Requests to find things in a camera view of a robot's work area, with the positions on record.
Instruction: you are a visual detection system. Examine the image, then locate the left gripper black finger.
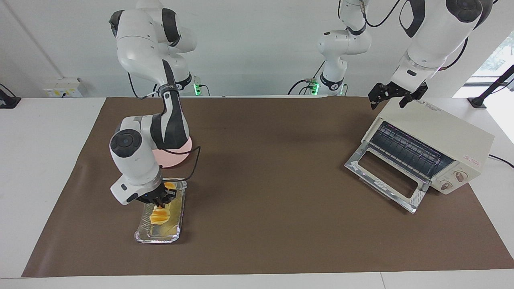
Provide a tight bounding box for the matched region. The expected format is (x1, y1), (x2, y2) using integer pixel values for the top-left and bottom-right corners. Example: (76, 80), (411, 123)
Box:
(400, 82), (428, 108)
(369, 83), (392, 110)

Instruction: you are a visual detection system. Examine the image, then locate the sliced golden bread loaf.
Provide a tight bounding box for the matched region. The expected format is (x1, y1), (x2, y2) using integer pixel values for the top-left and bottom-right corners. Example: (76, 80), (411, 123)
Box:
(149, 182), (177, 225)

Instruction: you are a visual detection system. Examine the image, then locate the aluminium foil tray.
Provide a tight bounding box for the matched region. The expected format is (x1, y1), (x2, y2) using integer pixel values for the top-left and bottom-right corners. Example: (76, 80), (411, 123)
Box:
(134, 179), (188, 244)

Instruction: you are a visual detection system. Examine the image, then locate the cream toaster oven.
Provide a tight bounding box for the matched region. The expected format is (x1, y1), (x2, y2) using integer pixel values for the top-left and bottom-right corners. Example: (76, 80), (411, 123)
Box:
(361, 98), (495, 195)

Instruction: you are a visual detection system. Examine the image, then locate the glass oven door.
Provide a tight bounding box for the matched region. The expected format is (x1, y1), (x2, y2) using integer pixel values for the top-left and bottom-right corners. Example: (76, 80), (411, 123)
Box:
(345, 140), (432, 214)

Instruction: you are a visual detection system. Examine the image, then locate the pink round plate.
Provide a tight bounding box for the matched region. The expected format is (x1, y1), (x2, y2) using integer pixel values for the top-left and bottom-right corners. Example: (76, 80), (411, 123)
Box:
(152, 136), (194, 169)

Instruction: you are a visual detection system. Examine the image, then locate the bright window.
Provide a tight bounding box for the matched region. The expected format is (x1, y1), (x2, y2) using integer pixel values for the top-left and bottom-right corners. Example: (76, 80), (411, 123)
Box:
(453, 34), (514, 144)

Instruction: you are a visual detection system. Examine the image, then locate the brown table mat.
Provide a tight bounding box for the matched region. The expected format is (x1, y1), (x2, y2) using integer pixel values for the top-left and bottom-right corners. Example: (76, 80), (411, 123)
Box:
(21, 96), (514, 278)

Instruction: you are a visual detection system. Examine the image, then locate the black table clamp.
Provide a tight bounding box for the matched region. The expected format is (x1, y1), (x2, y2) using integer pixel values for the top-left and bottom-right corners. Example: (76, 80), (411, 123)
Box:
(0, 83), (21, 109)

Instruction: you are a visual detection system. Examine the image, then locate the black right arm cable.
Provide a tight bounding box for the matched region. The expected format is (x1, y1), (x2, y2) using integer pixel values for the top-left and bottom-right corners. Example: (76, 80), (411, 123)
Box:
(128, 72), (201, 181)

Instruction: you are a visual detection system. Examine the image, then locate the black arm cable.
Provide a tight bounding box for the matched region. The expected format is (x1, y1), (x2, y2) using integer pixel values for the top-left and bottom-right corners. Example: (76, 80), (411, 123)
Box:
(361, 0), (469, 72)
(128, 72), (201, 181)

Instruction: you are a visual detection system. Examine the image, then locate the metal oven wire rack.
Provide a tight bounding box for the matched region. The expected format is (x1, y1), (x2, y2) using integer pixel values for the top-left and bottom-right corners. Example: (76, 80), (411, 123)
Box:
(369, 122), (455, 179)

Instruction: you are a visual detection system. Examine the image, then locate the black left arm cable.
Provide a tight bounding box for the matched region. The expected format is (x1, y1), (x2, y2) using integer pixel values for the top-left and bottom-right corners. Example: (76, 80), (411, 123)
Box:
(361, 0), (469, 72)

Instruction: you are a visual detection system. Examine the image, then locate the black camera stand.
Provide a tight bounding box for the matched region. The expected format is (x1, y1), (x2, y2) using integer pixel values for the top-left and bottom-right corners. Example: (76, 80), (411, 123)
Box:
(467, 64), (514, 109)

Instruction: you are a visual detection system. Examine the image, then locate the black left base cable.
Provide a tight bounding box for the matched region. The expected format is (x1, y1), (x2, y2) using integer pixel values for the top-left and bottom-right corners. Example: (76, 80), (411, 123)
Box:
(288, 78), (318, 96)

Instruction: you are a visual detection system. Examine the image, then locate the black oven power cable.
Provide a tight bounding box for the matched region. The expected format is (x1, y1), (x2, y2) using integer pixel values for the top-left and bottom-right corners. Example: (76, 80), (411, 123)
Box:
(488, 154), (514, 169)

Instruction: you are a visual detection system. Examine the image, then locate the white wall socket box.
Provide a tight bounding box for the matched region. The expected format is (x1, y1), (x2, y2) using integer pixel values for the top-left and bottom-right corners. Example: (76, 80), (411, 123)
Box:
(43, 77), (86, 98)

